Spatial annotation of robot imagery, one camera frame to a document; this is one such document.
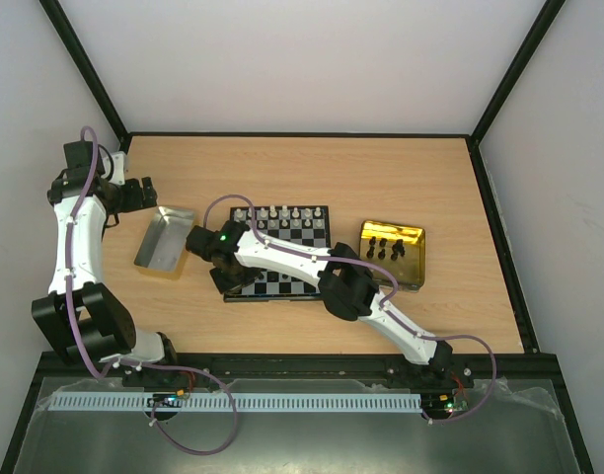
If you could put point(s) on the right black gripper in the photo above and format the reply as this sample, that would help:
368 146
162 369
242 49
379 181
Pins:
228 280

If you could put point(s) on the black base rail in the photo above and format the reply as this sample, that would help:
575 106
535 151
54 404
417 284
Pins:
391 371

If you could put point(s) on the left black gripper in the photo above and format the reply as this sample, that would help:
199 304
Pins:
135 199

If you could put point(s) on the gold tin with black pieces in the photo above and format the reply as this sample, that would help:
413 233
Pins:
398 249

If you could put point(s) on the white slotted cable duct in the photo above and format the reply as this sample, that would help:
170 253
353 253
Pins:
243 403

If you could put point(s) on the black aluminium frame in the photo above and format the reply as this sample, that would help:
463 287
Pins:
163 152

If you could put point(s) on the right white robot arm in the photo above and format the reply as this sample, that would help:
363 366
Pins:
345 283

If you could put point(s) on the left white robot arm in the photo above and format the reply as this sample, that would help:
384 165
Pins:
80 317

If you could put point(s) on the silver gold tin lid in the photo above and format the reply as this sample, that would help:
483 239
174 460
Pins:
162 252

